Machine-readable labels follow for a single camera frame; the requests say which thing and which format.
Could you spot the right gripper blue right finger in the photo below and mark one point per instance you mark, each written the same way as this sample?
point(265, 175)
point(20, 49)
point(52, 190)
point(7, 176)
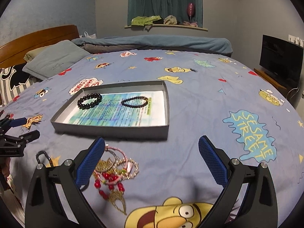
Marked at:
point(259, 205)

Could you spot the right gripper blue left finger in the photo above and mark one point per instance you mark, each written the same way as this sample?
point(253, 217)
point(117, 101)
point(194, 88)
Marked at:
point(43, 205)

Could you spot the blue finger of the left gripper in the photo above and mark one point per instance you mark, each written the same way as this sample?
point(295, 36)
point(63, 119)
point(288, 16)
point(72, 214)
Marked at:
point(7, 123)
point(29, 135)

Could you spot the red bead gold earrings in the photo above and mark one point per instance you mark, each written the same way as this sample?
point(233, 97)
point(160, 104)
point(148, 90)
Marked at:
point(111, 189)

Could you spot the gold chain hoop earring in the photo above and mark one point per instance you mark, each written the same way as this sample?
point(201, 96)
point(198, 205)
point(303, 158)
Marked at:
point(105, 165)

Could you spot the striped black white pillow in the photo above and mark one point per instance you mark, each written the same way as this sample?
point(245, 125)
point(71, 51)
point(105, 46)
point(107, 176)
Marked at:
point(14, 81)

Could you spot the yellow-green pillow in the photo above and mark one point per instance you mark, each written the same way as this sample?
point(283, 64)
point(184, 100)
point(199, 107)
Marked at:
point(30, 55)

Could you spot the wooden headboard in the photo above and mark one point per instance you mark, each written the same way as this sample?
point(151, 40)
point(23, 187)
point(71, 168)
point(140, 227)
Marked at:
point(13, 53)

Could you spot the Sesame Street bedsheet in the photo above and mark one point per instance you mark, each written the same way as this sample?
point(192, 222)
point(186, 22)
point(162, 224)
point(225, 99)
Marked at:
point(208, 95)

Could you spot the printed paper tray liner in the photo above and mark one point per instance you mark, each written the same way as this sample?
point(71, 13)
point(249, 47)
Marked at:
point(135, 109)

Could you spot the teal blanket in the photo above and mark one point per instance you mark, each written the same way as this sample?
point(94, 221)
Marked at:
point(220, 46)

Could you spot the grey cardboard tray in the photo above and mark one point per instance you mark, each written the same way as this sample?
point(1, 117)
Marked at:
point(91, 97)

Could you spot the wooden tv stand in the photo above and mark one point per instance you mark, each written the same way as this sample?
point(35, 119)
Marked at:
point(279, 85)

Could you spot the black monitor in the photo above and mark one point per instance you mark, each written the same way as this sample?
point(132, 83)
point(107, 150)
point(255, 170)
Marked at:
point(282, 59)

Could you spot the green cloth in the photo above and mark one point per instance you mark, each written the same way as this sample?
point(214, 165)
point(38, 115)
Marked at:
point(145, 21)

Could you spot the green curtain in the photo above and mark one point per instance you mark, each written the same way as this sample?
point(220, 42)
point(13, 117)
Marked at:
point(164, 1)

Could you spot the wooden window shelf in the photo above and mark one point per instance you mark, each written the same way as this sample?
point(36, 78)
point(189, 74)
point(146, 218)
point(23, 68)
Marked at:
point(166, 26)

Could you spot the pink cloth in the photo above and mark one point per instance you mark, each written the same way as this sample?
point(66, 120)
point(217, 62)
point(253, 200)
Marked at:
point(193, 24)

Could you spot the beige cloth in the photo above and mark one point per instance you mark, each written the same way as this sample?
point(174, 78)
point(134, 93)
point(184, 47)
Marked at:
point(170, 20)

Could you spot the maroon wine glass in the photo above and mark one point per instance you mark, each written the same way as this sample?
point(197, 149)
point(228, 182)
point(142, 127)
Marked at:
point(191, 11)

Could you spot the white wall power strip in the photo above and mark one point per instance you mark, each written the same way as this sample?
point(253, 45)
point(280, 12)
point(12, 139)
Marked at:
point(296, 40)

